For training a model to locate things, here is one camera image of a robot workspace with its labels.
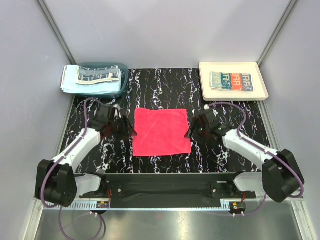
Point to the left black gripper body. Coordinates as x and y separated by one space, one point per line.
120 128

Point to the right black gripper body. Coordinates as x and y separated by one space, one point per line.
200 134

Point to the red towel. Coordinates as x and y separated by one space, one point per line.
161 132

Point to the colourful bear print towel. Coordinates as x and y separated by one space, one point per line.
236 82

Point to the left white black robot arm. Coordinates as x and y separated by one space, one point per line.
56 182

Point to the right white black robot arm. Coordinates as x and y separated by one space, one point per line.
279 176

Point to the teal plastic basket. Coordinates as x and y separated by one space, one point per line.
123 81

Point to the blue beige patterned towel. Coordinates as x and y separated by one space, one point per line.
92 76

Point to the black marble pattern mat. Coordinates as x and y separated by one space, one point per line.
174 88

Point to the light blue towel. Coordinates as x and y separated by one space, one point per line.
69 85

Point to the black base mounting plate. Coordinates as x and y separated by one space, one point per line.
211 185

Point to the cream plastic tray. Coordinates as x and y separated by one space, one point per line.
260 92

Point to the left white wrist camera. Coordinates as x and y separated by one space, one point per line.
117 113

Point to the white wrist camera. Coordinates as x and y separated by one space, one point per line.
206 107
117 113

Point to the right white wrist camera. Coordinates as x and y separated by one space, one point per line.
206 107

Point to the aluminium rail with slots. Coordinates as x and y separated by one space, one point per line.
143 202

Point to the left aluminium frame post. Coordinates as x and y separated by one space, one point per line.
56 31

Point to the aluminium frame post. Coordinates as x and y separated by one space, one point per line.
56 31
277 30

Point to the right aluminium frame post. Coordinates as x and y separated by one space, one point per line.
277 30

